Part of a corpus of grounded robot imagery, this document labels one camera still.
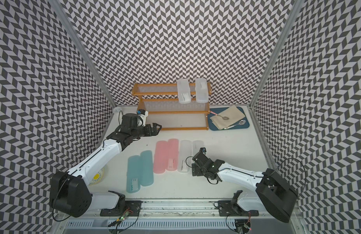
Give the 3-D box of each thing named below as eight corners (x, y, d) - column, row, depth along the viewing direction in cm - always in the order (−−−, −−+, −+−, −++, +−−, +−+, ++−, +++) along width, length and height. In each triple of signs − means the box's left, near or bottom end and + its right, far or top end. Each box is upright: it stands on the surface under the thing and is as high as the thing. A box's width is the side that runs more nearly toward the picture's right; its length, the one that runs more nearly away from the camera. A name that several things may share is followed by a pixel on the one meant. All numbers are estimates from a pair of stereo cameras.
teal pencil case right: (141, 187, 83) (140, 186, 80) (141, 153, 96) (140, 151, 94) (154, 184, 84) (153, 183, 81) (152, 151, 97) (151, 149, 95)
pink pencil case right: (164, 171, 87) (164, 170, 86) (168, 140, 101) (167, 138, 100) (178, 171, 87) (177, 170, 86) (179, 140, 101) (179, 138, 100)
